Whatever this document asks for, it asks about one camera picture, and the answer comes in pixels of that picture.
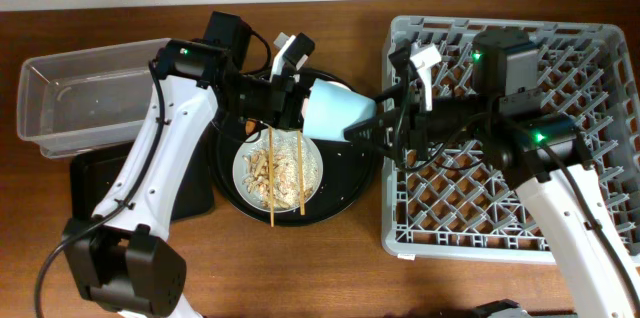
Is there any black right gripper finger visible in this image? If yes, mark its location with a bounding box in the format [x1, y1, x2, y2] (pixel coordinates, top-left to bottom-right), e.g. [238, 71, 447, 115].
[373, 82, 418, 106]
[343, 108, 415, 151]

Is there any wooden chopstick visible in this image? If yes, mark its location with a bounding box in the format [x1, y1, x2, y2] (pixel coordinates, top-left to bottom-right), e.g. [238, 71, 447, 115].
[296, 131, 306, 216]
[268, 126, 275, 228]

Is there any light blue cup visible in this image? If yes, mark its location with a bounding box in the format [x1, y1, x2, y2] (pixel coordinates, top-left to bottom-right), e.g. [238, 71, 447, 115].
[302, 80, 377, 142]

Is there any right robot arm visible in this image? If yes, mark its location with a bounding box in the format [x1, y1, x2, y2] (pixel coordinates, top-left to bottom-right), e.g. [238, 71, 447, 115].
[344, 28, 639, 317]

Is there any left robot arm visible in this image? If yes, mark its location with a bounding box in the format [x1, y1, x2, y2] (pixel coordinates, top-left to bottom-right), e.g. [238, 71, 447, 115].
[54, 12, 315, 317]

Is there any grey dishwasher rack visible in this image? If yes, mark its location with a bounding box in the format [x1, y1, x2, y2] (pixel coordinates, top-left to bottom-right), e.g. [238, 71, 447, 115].
[381, 16, 639, 264]

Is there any white plate with food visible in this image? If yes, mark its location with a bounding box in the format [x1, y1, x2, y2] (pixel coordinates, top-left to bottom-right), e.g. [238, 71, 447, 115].
[232, 128, 324, 213]

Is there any clear plastic bin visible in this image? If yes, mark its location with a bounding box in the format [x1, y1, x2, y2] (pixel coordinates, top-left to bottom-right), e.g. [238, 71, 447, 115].
[16, 38, 169, 159]

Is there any black rectangular tray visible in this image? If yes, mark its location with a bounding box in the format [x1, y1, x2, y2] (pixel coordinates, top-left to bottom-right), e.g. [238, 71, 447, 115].
[69, 131, 215, 223]

